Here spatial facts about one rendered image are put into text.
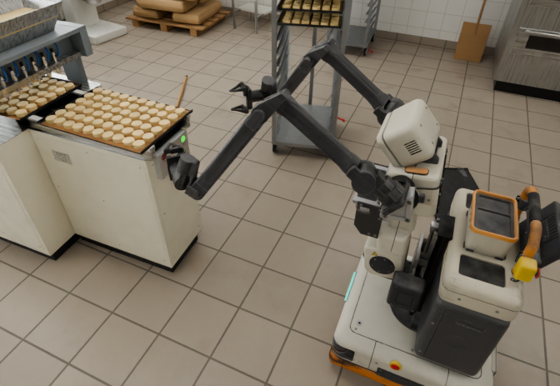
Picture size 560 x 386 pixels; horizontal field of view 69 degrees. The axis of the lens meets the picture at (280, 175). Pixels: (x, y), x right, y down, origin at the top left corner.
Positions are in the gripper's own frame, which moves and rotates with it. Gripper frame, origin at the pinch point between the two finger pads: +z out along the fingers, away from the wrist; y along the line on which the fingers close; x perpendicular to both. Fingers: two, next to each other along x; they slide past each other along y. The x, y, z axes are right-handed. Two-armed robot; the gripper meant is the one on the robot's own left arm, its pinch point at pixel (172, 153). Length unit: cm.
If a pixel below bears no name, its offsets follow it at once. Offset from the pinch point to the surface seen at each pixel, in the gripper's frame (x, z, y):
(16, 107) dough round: -64, 75, 6
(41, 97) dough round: -53, 82, 6
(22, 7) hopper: -52, 116, -29
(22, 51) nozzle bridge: -52, 78, -20
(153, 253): -19, 28, 81
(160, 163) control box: -4.9, 22.9, 19.6
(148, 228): -18, 27, 62
